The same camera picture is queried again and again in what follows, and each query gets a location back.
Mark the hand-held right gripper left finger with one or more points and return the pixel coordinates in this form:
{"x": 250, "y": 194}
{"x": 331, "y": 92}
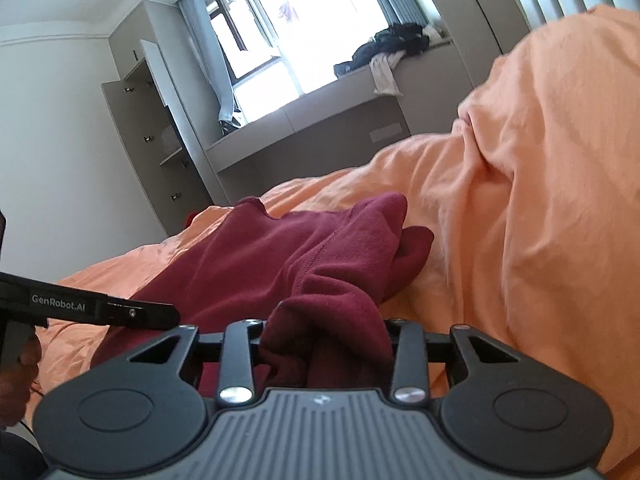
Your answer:
{"x": 240, "y": 347}

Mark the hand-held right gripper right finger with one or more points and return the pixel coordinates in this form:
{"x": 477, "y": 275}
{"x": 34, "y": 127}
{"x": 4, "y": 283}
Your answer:
{"x": 409, "y": 347}

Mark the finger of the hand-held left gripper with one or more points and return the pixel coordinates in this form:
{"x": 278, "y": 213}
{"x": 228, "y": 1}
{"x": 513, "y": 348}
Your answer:
{"x": 145, "y": 314}

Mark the maroon garment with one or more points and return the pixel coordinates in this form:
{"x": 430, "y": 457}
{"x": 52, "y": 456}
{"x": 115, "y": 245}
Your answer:
{"x": 280, "y": 260}

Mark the pile of dark clothes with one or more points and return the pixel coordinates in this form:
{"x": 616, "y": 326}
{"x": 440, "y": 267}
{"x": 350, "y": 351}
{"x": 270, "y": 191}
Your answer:
{"x": 395, "y": 42}

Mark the person's left hand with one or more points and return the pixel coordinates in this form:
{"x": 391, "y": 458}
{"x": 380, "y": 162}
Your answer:
{"x": 20, "y": 385}

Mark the red bed sheet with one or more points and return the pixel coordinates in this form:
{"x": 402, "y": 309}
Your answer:
{"x": 191, "y": 219}

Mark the grey wardrobe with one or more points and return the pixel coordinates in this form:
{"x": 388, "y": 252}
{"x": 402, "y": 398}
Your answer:
{"x": 150, "y": 130}

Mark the orange blanket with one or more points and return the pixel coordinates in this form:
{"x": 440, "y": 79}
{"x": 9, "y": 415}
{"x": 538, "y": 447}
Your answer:
{"x": 525, "y": 185}

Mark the grey window bench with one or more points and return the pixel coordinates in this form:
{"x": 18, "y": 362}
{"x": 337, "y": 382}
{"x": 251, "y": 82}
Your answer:
{"x": 320, "y": 125}

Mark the white hanging cloth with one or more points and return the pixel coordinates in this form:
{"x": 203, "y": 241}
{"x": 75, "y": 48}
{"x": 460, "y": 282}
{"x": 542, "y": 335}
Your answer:
{"x": 384, "y": 76}

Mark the bright window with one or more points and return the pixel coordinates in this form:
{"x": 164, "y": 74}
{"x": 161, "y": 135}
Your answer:
{"x": 300, "y": 35}

